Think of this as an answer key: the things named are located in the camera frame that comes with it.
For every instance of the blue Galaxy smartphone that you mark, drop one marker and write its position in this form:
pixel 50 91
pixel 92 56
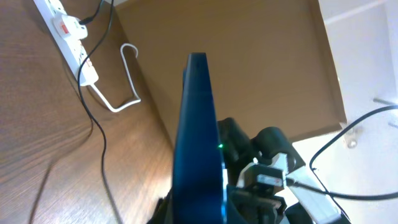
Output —
pixel 198 189

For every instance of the white power strip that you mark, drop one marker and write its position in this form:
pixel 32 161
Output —
pixel 72 50

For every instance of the white charger plug adapter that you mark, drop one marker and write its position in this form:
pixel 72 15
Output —
pixel 69 28

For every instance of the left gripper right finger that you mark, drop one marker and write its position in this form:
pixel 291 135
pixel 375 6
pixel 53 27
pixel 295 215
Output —
pixel 232 214

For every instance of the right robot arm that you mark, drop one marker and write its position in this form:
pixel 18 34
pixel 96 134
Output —
pixel 258 169

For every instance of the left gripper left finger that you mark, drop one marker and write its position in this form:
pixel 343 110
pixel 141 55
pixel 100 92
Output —
pixel 163 213

